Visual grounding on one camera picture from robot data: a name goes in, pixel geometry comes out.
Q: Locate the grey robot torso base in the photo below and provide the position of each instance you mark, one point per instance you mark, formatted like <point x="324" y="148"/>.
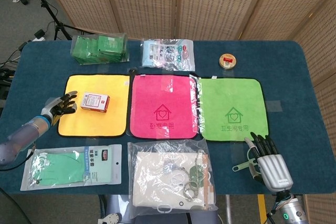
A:
<point x="157" y="217"/>

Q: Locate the pink microfiber cloth house print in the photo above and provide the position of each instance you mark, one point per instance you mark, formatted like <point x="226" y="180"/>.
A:
<point x="162" y="95"/>

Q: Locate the black tripod stand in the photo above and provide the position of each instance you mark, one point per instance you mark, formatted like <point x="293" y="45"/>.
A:
<point x="56" y="23"/>

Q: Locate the yellow microfiber cloth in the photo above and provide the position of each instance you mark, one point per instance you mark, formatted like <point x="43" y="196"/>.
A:
<point x="94" y="124"/>

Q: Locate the clear box of green packets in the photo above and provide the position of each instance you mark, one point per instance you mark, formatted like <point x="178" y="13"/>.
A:
<point x="99" y="49"/>

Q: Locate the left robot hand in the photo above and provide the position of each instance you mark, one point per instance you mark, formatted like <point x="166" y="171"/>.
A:
<point x="56" y="107"/>

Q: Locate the red and white carton box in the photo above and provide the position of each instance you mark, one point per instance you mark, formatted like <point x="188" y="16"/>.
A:
<point x="94" y="102"/>

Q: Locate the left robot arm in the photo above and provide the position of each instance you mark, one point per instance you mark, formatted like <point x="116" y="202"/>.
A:
<point x="23" y="134"/>

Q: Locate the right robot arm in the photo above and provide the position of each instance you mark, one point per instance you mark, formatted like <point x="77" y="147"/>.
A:
<point x="288" y="208"/>

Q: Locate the plastic bag of face masks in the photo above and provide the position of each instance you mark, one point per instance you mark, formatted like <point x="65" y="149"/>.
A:
<point x="168" y="54"/>

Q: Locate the green microfiber cloth house print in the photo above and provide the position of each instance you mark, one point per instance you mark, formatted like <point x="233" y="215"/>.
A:
<point x="233" y="95"/>

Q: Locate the round metal tin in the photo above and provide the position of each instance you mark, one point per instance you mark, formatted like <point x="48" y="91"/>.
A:
<point x="227" y="61"/>

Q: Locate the packaged mint green gloves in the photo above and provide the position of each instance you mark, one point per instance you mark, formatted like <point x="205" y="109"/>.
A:
<point x="65" y="167"/>

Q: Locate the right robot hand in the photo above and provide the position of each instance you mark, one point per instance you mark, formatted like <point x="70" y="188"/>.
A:
<point x="274" y="169"/>

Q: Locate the light green plastic tool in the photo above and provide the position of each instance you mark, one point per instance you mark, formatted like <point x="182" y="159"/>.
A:
<point x="242" y="167"/>

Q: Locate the silver table leg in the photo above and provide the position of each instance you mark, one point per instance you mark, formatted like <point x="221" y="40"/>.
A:
<point x="228" y="209"/>

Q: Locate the bagged beige curtain with rings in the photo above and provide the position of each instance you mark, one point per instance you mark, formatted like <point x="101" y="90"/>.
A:
<point x="157" y="182"/>

